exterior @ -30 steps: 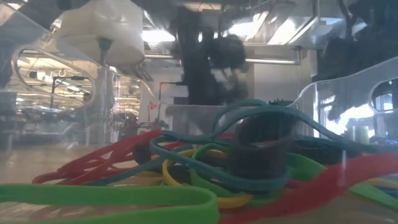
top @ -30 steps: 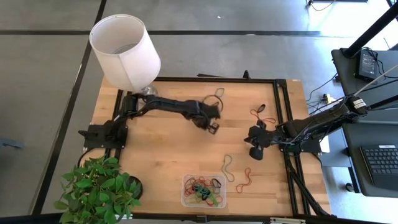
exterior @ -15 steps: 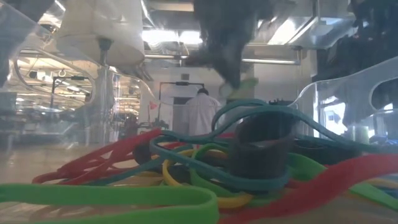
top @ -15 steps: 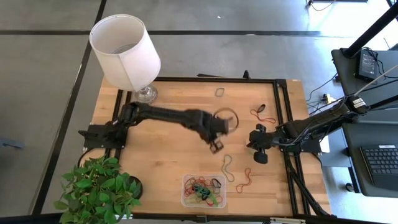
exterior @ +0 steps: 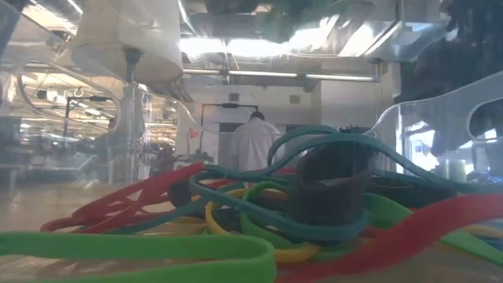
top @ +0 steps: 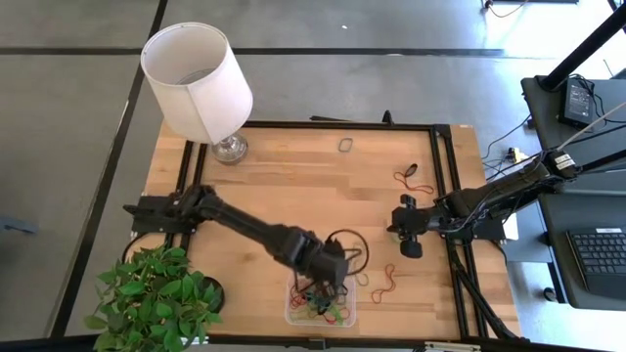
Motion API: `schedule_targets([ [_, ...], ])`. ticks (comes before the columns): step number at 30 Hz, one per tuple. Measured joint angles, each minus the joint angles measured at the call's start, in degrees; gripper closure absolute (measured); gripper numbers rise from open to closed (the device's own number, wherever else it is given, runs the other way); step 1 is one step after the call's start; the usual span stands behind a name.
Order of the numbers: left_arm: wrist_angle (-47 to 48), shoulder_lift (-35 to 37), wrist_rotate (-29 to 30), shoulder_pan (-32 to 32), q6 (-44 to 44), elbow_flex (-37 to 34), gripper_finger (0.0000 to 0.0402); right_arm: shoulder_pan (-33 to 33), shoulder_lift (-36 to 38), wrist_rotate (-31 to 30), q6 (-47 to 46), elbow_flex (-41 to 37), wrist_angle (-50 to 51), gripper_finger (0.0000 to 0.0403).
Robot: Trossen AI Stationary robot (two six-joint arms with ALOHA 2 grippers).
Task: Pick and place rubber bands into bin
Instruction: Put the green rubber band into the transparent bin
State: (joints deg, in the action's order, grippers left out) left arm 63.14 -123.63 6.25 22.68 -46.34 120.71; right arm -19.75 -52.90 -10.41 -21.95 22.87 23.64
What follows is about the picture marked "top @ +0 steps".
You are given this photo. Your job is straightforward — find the white shade table lamp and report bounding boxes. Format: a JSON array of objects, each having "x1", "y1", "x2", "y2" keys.
[{"x1": 140, "y1": 22, "x2": 254, "y2": 165}]

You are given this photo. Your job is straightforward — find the clear plastic bin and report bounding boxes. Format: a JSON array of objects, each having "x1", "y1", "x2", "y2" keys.
[{"x1": 285, "y1": 271, "x2": 358, "y2": 329}]

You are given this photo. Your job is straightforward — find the green potted plant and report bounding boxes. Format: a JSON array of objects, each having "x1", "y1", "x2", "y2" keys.
[{"x1": 83, "y1": 244, "x2": 227, "y2": 352}]

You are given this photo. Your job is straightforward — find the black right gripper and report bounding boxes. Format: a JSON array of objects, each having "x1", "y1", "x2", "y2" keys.
[{"x1": 387, "y1": 194, "x2": 434, "y2": 259}]

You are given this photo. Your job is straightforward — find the black floor cables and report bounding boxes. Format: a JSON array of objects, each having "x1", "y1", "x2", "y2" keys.
[{"x1": 480, "y1": 112, "x2": 539, "y2": 185}]

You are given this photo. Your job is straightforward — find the thin white cable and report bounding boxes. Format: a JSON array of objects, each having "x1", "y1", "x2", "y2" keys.
[{"x1": 555, "y1": 100, "x2": 626, "y2": 153}]

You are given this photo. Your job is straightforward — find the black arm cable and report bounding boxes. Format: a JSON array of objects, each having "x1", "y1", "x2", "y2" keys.
[{"x1": 119, "y1": 232, "x2": 148, "y2": 268}]

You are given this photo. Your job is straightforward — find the black power adapter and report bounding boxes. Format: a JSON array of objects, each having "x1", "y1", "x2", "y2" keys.
[{"x1": 559, "y1": 77, "x2": 596, "y2": 126}]

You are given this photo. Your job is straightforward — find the grey floor object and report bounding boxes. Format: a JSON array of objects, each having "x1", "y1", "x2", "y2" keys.
[{"x1": 0, "y1": 213, "x2": 39, "y2": 237}]

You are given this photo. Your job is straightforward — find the black ceiling-side cable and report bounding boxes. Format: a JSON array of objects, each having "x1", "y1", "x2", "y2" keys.
[{"x1": 481, "y1": 0, "x2": 530, "y2": 20}]

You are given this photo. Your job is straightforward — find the black cable bundle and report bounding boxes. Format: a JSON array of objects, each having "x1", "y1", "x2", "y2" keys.
[{"x1": 445, "y1": 238, "x2": 530, "y2": 342}]

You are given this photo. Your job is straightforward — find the white label plate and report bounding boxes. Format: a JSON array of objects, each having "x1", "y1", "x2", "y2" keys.
[{"x1": 423, "y1": 340, "x2": 483, "y2": 352}]

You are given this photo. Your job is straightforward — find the black keyboard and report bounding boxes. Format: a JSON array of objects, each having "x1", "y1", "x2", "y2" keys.
[{"x1": 565, "y1": 226, "x2": 626, "y2": 302}]

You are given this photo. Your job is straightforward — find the black desk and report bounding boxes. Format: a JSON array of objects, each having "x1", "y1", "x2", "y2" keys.
[{"x1": 519, "y1": 74, "x2": 626, "y2": 312}]

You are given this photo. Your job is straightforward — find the black diagonal pole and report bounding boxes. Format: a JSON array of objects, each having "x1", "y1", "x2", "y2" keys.
[{"x1": 539, "y1": 3, "x2": 626, "y2": 92}]

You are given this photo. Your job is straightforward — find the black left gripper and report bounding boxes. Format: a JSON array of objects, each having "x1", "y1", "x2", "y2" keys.
[{"x1": 283, "y1": 229, "x2": 349, "y2": 307}]

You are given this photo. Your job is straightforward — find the black looped cable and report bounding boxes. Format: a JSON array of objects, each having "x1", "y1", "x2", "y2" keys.
[{"x1": 325, "y1": 228, "x2": 372, "y2": 275}]

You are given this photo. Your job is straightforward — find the pale power strip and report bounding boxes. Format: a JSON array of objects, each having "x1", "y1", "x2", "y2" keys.
[{"x1": 503, "y1": 146, "x2": 530, "y2": 165}]

